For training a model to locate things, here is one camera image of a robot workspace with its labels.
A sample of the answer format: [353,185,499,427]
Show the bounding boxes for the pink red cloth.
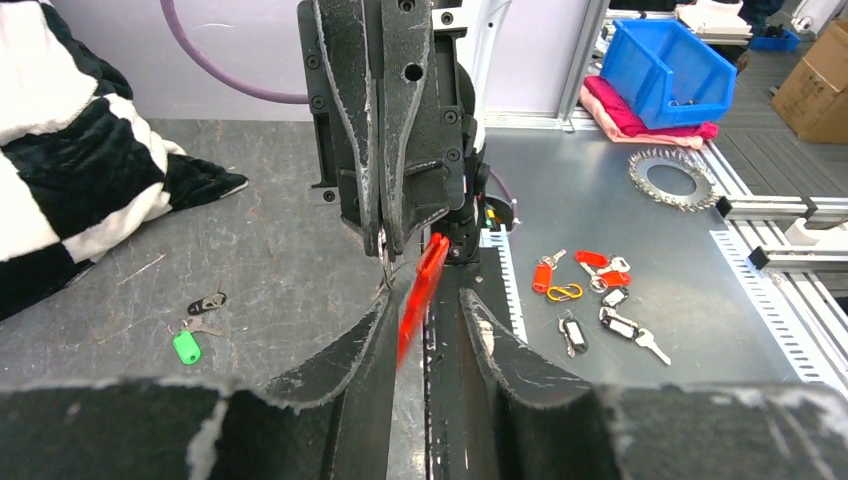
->
[579,75,719,150]

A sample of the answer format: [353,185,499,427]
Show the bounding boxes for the yellow carabiner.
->
[545,283,584,302]

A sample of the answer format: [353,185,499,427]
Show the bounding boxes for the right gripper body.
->
[297,1,485,262]

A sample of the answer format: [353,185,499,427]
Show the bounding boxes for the small black key tag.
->
[601,287,630,309]

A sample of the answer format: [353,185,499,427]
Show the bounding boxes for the blue plastic bin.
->
[600,19,737,129]

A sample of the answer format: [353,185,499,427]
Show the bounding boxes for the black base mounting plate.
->
[423,263,500,479]

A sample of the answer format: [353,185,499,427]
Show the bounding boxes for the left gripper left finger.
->
[265,289,398,479]

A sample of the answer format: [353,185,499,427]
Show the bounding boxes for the red key tag bottom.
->
[574,250,631,275]

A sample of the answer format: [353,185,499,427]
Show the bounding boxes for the cardboard box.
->
[772,20,847,145]

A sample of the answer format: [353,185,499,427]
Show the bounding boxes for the orange key tag with key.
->
[532,249,567,294]

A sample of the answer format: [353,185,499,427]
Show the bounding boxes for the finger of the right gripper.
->
[381,1,464,257]
[312,1,381,255]

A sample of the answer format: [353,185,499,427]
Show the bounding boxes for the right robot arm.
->
[297,0,509,264]

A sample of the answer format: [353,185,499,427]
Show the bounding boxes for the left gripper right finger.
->
[461,288,593,479]

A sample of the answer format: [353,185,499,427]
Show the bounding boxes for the grey serrated metal ring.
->
[627,147,720,213]

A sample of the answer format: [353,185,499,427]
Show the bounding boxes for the green key tag with key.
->
[172,316,223,365]

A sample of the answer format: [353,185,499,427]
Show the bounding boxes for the black white checkered blanket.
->
[1,1,248,318]

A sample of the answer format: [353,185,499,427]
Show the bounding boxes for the red key tag with keyring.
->
[396,233,450,370]

